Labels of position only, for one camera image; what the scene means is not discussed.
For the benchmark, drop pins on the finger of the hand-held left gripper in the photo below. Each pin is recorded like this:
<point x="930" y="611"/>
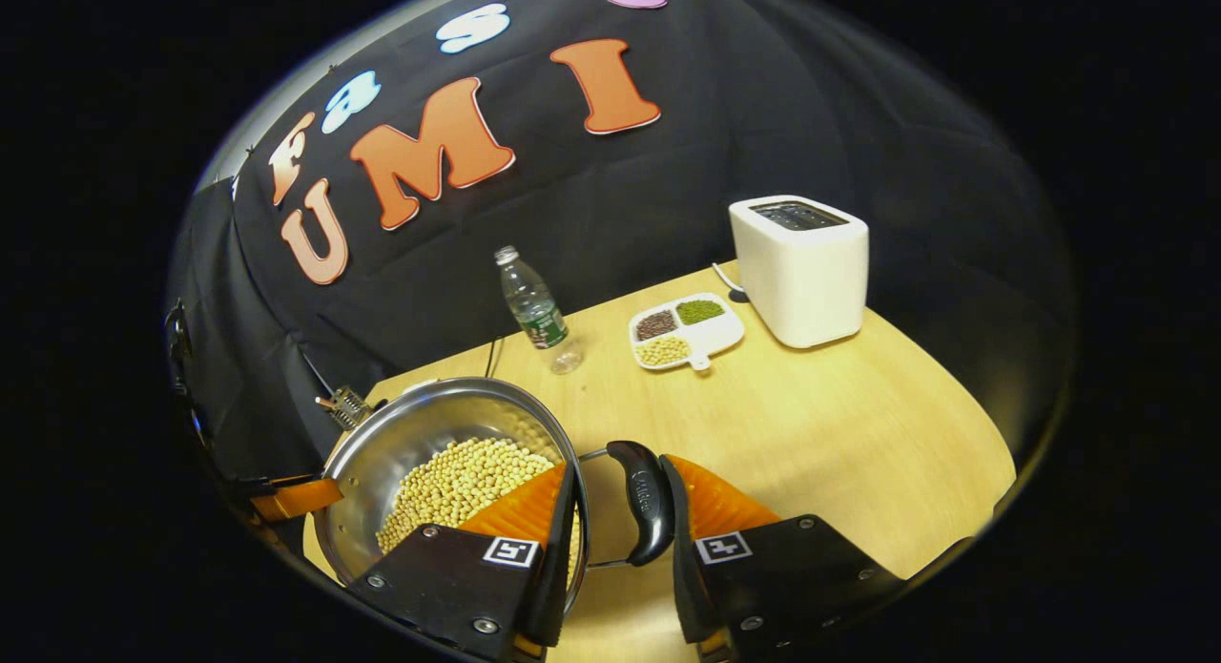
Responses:
<point x="300" y="499"/>

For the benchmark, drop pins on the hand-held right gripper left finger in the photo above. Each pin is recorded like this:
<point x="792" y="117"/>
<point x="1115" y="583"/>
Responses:
<point x="563" y="549"/>

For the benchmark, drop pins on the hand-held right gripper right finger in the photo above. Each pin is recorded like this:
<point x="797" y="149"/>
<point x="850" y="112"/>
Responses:
<point x="683" y="596"/>

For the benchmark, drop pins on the pile of yellow soybeans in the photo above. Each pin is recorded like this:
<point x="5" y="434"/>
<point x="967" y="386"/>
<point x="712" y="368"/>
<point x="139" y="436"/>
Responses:
<point x="458" y="482"/>

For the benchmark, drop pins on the small clear holder with sticks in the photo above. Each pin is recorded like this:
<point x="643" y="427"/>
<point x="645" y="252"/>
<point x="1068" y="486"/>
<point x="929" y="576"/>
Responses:
<point x="348" y="407"/>

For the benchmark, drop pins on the clear plastic water bottle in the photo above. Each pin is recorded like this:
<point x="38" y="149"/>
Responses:
<point x="536" y="310"/>

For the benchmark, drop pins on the white divided dish of beans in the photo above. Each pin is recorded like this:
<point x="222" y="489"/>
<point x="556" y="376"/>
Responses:
<point x="687" y="329"/>

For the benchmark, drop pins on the white toaster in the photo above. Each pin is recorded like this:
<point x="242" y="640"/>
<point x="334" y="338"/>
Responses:
<point x="801" y="272"/>

